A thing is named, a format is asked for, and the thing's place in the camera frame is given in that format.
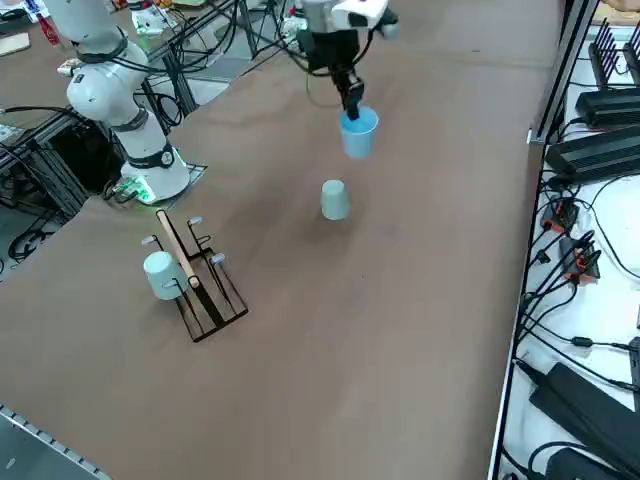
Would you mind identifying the pale green plastic cup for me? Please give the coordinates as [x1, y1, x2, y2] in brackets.
[320, 179, 353, 222]
[142, 250, 184, 302]

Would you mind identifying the wooden board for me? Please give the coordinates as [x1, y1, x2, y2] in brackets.
[0, 32, 32, 57]

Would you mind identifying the black antenna device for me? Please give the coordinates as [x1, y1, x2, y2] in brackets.
[588, 18, 640, 92]

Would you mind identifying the black metal frame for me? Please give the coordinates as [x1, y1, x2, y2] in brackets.
[0, 107, 126, 226]

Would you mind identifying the black wire cup rack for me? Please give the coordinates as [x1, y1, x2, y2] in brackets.
[141, 208, 250, 345]

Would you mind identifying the aluminium edge rail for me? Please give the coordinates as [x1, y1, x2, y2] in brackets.
[0, 403, 112, 480]

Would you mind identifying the red and white tag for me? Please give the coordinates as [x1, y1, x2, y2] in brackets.
[35, 7, 65, 50]

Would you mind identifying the large black power brick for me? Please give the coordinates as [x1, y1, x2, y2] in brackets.
[528, 360, 640, 474]

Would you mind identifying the ribbed black power brick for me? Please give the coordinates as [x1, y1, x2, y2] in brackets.
[543, 124, 640, 177]

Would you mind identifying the aluminium camera post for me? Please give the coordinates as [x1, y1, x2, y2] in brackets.
[527, 0, 601, 147]

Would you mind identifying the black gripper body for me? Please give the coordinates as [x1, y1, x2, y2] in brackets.
[297, 27, 361, 76]

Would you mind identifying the orange and black adapter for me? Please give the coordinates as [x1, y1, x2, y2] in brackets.
[556, 233, 602, 285]
[541, 198, 581, 234]

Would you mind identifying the blue plastic cup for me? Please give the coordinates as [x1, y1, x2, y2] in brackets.
[339, 105, 380, 161]

